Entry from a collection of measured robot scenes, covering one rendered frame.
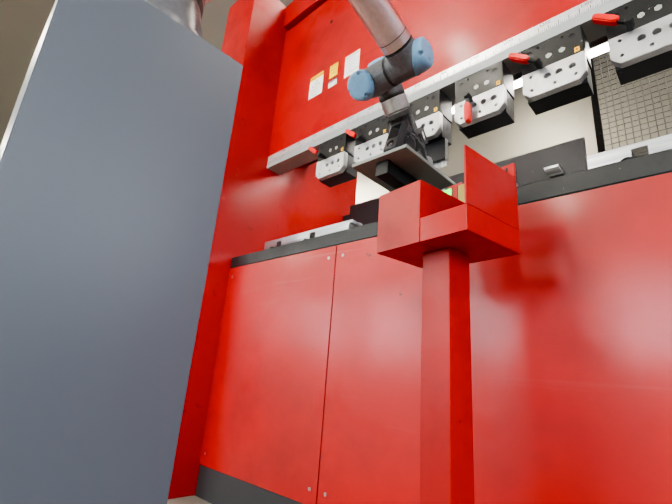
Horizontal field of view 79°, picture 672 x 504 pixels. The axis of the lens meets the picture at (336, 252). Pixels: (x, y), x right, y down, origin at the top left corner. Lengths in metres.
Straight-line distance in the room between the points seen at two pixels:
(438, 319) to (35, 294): 0.56
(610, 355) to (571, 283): 0.15
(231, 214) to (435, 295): 1.22
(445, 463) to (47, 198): 0.61
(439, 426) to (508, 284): 0.38
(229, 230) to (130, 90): 1.35
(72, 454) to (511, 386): 0.77
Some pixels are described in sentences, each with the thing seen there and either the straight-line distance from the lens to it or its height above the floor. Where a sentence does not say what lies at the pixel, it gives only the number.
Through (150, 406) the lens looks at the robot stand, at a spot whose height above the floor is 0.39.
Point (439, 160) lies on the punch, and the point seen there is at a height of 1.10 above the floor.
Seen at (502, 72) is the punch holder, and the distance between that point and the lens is 1.36.
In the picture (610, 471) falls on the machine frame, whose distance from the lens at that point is 0.90.
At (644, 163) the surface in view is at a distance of 0.98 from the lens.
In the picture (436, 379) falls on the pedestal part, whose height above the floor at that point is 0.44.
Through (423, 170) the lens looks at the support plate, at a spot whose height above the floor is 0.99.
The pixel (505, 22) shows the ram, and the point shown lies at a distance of 1.48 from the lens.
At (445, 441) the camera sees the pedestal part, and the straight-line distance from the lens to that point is 0.71.
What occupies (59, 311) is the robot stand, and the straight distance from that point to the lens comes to 0.39.
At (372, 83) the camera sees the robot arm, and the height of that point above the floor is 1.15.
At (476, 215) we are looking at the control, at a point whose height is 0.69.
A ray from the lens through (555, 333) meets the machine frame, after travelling 0.92.
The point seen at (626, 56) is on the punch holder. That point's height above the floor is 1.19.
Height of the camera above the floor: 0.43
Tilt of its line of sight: 17 degrees up
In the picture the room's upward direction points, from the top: 5 degrees clockwise
